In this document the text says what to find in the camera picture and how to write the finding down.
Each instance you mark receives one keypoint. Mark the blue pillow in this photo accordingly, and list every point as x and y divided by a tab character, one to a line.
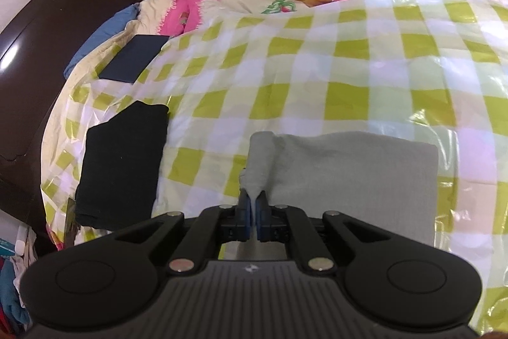
103	41

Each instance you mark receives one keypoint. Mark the green checked plastic sheet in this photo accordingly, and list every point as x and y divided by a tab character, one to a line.
317	77

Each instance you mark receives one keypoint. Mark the white cloth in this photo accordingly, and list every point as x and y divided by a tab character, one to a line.
22	249

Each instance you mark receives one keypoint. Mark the dark wooden headboard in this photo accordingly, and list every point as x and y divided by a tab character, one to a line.
59	25

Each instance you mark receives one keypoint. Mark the black folded cloth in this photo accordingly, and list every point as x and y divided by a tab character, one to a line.
123	164

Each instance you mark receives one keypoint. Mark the teal cloth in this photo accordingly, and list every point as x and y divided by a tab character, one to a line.
10	291

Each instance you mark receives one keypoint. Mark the dark blue folded cloth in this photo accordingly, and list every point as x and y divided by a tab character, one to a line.
133	59

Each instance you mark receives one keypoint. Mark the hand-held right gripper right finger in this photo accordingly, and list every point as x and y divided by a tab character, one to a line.
260	218

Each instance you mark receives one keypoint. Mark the grey pants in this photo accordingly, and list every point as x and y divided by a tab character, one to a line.
337	180

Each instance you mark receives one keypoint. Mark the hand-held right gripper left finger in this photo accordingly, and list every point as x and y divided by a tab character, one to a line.
248	218

